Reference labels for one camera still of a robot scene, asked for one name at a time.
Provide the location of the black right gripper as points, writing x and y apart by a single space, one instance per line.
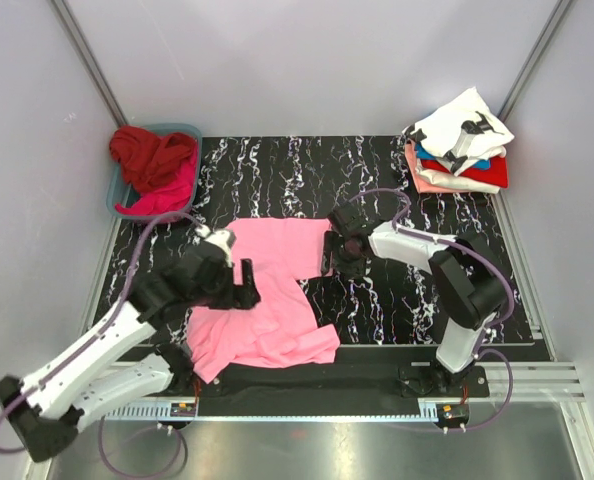
331 244

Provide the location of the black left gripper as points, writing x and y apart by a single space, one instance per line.
243 297

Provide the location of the pink t-shirt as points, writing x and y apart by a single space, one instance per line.
281 330

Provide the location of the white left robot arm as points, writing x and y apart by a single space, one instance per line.
50 407

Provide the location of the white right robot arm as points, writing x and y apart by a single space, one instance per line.
468 278

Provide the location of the left controller board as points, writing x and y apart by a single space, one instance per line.
184 409

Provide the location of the controller board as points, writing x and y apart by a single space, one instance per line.
456 413
184 409

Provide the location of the black marble pattern mat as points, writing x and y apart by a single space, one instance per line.
306 177

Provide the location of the blue-grey plastic basket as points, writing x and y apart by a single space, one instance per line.
120 191

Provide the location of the dark red t-shirt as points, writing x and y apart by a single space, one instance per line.
148 161

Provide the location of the blue folded t-shirt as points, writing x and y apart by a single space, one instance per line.
483 164

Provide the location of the white printed folded t-shirt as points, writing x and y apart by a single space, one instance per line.
461 132

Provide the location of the red folded t-shirt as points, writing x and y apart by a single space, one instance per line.
496 175

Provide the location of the right controller board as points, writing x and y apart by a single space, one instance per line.
456 413

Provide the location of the aluminium frame rail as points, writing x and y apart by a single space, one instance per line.
535 381

